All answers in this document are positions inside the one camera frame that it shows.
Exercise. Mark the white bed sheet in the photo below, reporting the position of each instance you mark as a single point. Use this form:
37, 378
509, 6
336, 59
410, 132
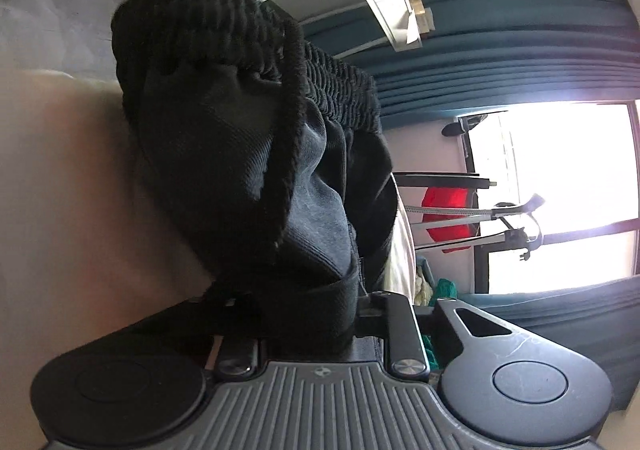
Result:
404, 250

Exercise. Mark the teal window curtain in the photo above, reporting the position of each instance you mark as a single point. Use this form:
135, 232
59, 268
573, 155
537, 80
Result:
565, 320
475, 44

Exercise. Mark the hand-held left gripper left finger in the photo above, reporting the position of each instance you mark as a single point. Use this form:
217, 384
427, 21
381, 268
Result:
234, 354

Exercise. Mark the black clothes rack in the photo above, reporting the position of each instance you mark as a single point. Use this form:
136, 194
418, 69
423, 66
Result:
492, 217

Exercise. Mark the bright window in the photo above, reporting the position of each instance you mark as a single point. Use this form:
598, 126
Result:
575, 195

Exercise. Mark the red cloth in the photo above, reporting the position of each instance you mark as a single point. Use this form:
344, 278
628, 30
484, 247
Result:
447, 215

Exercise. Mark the green cloth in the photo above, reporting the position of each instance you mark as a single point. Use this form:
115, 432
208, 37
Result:
445, 290

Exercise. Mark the beige bed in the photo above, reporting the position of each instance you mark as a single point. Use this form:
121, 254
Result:
75, 210

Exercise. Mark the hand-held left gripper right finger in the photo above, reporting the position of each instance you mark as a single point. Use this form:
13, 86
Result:
387, 315

